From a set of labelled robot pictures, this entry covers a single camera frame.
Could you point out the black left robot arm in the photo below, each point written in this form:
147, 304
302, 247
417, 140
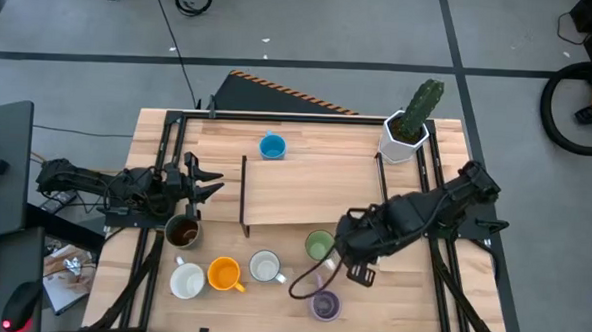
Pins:
75, 176

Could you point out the green mug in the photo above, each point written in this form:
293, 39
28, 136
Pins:
317, 245

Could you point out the white mug blue leaf pattern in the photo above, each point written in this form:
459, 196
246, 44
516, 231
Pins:
265, 266

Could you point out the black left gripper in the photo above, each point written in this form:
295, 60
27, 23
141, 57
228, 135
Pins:
190, 191

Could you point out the black mat orange striped edge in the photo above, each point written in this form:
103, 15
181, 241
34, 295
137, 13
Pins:
259, 97

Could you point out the black computer mouse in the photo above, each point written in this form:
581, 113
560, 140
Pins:
22, 304

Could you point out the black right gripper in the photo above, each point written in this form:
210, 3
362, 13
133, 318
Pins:
363, 234

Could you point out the wooden shelf riser black legs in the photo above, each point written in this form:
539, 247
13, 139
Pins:
310, 191

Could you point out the open box with papers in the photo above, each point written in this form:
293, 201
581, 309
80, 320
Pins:
68, 281

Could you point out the dark grey desk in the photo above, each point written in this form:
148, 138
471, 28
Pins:
7, 138

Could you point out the white hexagonal plant pot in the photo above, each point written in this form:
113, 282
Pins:
394, 149

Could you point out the dark teal speckled mug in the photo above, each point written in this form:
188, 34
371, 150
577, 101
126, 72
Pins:
183, 231

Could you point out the orange shop vacuum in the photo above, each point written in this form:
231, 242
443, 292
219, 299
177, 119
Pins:
545, 109

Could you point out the orange mug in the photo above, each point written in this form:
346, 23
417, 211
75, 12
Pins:
223, 274

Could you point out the black power adapter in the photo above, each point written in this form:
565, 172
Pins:
58, 201

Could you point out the lilac ribbed bubble mug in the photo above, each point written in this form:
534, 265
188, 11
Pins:
325, 306

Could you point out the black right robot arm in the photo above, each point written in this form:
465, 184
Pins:
455, 193

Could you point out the green cactus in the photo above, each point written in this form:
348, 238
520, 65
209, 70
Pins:
421, 109

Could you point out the black aluminium table frame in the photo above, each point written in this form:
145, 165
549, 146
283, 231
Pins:
198, 114

